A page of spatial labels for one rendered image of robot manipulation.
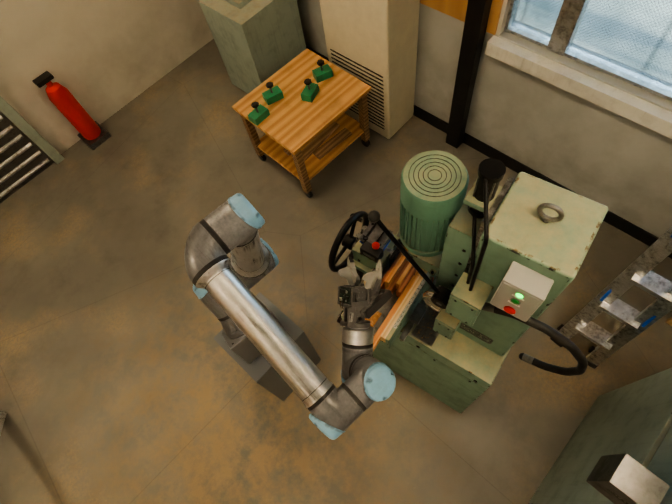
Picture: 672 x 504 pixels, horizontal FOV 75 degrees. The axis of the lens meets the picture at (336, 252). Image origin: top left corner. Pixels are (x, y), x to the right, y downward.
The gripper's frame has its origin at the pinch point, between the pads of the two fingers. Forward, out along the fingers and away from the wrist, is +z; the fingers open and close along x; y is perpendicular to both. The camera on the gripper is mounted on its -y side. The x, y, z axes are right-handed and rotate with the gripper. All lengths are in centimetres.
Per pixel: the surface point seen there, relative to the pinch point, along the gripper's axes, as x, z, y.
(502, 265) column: -33.7, -0.4, -16.9
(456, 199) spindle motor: -24.9, 15.9, -9.4
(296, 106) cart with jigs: 137, 83, -49
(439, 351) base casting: 12, -36, -45
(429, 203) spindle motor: -21.2, 14.7, -3.6
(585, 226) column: -49, 10, -26
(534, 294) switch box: -43.8, -6.3, -14.9
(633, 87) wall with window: -6, 77, -147
